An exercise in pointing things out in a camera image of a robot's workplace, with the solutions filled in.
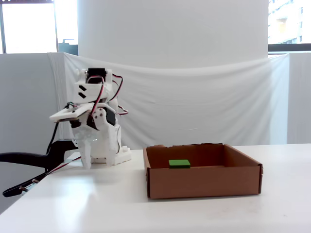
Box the green cube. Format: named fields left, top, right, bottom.
left=168, top=159, right=191, bottom=169

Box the black camera cable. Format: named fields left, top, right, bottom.
left=46, top=121, right=60, bottom=158

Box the white cloth backdrop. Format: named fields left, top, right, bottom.
left=47, top=52, right=290, bottom=149

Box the white partition panel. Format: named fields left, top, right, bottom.
left=0, top=52, right=61, bottom=156
left=286, top=51, right=311, bottom=145

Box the red black power wire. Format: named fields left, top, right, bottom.
left=46, top=155, right=82, bottom=176

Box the glass window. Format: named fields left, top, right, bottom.
left=0, top=0, right=79, bottom=54
left=268, top=0, right=311, bottom=53

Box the red black servo wire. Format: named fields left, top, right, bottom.
left=91, top=74, right=129, bottom=117

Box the black table clamp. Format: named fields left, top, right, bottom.
left=0, top=138, right=79, bottom=198

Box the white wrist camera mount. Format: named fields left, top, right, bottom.
left=49, top=102, right=94, bottom=130

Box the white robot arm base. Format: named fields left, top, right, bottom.
left=91, top=123, right=133, bottom=168

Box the brown cardboard box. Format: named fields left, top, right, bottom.
left=142, top=142, right=264, bottom=200

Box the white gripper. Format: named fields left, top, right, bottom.
left=71, top=107, right=120, bottom=169

